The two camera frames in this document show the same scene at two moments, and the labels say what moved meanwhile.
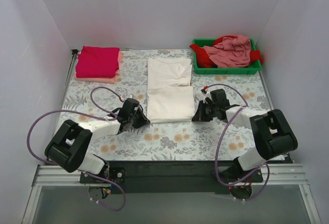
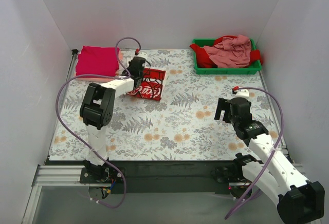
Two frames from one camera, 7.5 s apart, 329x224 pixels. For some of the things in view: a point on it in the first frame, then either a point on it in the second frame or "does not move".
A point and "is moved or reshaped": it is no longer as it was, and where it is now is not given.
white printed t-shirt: x=170 y=98 is moved or reshaped
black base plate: x=171 y=177 does not move
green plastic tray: x=254 y=68 does not move
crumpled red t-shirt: x=204 y=60 does not move
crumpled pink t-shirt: x=232 y=52 does not move
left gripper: x=140 y=117 → x=138 y=80
